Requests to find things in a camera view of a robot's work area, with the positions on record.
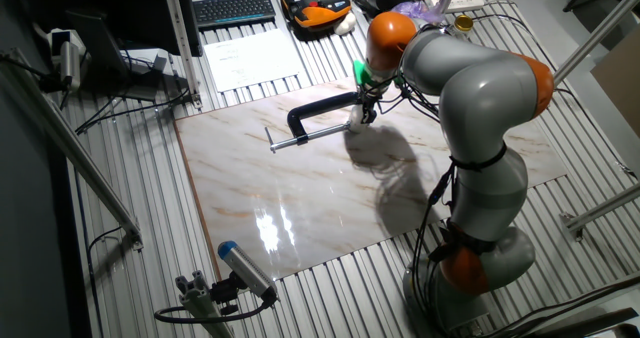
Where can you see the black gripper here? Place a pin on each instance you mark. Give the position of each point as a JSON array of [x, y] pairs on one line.
[[371, 95]]

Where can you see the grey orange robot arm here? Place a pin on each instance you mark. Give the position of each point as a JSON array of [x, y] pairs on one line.
[[490, 88]]

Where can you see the jar with yellow lid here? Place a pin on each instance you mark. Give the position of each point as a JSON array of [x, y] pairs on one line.
[[463, 24]]

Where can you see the black metal C-clamp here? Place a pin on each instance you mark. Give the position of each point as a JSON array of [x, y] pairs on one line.
[[310, 110]]

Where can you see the orange black teach pendant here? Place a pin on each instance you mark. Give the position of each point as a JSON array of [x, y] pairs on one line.
[[320, 15]]

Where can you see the marble pattern board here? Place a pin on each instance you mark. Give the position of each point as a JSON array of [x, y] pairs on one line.
[[300, 193]]

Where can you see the purple plastic bag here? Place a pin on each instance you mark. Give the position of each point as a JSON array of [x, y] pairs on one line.
[[419, 10]]

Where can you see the white printed paper sheet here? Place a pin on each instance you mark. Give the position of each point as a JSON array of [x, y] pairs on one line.
[[252, 60]]

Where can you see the white power strip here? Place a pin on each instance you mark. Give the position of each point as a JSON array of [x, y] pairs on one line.
[[467, 0]]

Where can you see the black keyboard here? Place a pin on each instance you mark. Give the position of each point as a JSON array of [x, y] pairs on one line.
[[234, 9]]

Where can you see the aluminium profile upright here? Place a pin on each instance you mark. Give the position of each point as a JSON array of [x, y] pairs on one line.
[[179, 33]]

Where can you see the brown cardboard sheet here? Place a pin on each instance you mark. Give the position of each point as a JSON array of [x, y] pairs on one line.
[[620, 88]]

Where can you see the short aluminium profile stub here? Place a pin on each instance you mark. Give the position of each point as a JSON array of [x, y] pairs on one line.
[[200, 303]]

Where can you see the black monitor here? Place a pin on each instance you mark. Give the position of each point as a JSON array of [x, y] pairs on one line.
[[115, 8]]

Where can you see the silver camera with blue cap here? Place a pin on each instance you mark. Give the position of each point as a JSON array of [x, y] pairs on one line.
[[246, 268]]

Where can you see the black camera clamp mount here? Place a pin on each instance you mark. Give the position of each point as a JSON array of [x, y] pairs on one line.
[[226, 290]]

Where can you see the aluminium post with foot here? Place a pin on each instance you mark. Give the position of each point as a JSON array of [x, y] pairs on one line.
[[602, 28]]

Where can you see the aluminium bar with bracket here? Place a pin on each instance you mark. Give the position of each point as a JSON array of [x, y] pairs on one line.
[[605, 208]]

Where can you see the long aluminium frame bar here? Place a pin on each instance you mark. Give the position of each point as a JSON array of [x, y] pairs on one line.
[[75, 148]]

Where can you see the silver camera on white bracket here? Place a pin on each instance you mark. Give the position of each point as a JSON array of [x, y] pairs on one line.
[[70, 65]]

